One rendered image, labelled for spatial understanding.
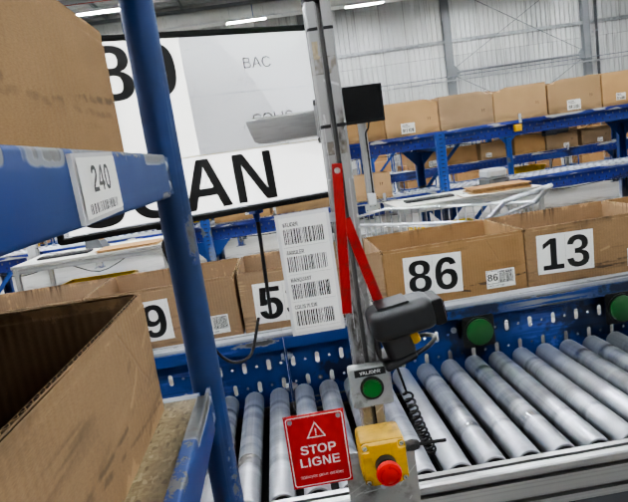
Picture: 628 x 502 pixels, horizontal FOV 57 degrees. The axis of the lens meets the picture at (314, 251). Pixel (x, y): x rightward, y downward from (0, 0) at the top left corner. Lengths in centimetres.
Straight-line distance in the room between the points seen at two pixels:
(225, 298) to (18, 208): 135
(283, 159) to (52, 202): 78
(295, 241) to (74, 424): 63
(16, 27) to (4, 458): 20
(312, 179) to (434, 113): 528
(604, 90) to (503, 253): 546
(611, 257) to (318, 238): 106
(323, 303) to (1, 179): 76
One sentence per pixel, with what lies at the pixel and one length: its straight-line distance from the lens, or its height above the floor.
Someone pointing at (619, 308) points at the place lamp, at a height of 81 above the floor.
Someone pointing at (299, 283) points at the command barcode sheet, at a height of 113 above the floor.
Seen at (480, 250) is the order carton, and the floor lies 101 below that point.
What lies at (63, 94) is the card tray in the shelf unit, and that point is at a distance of 37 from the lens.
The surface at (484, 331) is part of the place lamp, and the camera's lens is 158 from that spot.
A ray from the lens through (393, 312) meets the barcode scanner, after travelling 88.
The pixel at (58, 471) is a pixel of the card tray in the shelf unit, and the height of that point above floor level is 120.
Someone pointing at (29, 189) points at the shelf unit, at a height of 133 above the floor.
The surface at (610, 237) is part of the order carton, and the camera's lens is 177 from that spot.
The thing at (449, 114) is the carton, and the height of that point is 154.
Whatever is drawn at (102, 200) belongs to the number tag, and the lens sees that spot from 28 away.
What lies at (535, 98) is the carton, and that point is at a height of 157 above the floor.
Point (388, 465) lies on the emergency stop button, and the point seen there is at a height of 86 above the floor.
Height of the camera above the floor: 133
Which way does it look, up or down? 9 degrees down
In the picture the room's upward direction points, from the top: 8 degrees counter-clockwise
